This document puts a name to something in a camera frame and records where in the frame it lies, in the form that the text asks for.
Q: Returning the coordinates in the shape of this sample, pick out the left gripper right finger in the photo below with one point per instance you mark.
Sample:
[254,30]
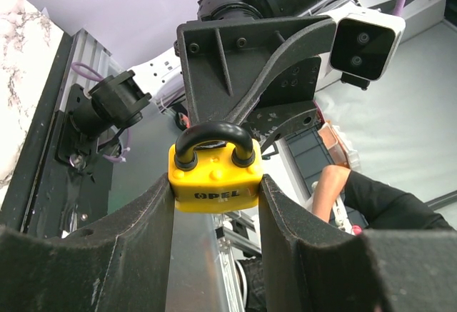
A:
[309,265]

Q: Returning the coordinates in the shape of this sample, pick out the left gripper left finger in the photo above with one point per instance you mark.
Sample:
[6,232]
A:
[118,263]

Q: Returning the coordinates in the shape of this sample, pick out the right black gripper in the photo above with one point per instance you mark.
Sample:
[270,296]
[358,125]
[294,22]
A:
[231,66]

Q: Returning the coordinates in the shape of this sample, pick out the yellow padlock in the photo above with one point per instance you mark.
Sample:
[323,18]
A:
[215,167]

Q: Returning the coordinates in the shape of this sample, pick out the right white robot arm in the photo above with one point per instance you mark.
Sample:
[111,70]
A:
[217,10]

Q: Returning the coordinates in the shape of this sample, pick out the person forearm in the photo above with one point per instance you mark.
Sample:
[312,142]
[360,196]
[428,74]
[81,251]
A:
[383,206]

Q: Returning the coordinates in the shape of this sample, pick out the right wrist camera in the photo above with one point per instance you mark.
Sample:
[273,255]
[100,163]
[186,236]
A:
[364,43]

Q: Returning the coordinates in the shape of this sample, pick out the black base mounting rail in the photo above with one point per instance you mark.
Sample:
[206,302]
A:
[46,196]

